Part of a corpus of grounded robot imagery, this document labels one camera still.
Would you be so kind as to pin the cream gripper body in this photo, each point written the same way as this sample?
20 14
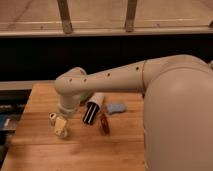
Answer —
60 128

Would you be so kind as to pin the clear plastic bottle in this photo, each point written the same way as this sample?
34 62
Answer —
52 119

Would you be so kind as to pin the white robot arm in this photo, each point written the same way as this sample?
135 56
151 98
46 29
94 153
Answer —
178 107

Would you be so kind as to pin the green bowl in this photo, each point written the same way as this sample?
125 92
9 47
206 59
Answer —
85 97

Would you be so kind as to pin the white and black cup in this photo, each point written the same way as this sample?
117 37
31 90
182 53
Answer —
93 107

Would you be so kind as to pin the left metal post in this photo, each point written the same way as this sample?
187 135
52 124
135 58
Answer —
65 16

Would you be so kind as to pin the metal post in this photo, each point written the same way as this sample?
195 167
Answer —
130 15
65 16

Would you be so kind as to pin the right metal post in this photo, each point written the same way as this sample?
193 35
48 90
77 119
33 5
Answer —
130 15

